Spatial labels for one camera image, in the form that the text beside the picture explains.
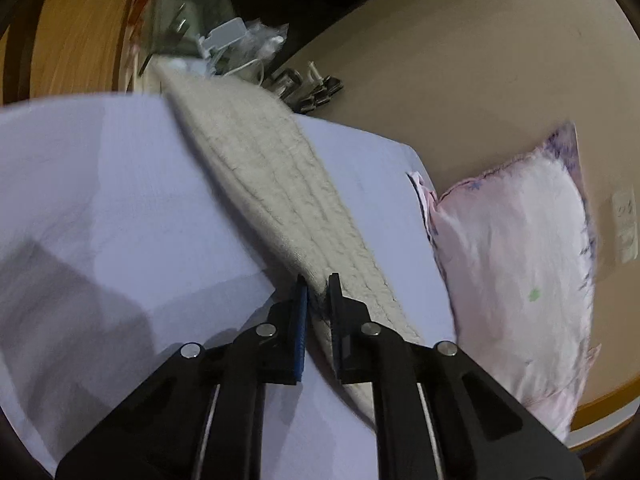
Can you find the lavender bed sheet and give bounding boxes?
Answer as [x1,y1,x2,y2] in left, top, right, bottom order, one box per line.
[1,94,456,479]

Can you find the wooden headboard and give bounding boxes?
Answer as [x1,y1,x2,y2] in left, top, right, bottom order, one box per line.
[565,378,639,450]

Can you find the black binder clips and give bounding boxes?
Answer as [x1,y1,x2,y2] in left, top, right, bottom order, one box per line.
[262,62,344,115]

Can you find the white wall socket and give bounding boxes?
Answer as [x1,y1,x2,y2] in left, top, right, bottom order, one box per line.
[612,188,639,264]

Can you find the beige cable-knit sweater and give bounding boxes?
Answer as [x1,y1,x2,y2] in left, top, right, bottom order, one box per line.
[150,56,426,430]

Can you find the wooden nightstand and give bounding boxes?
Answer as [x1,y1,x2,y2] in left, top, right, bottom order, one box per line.
[1,0,131,105]

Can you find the white power adapter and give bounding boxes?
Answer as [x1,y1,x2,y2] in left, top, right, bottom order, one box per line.
[196,18,247,60]

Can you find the pink floral pillow left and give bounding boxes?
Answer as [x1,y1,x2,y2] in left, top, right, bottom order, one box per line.
[410,122,599,440]

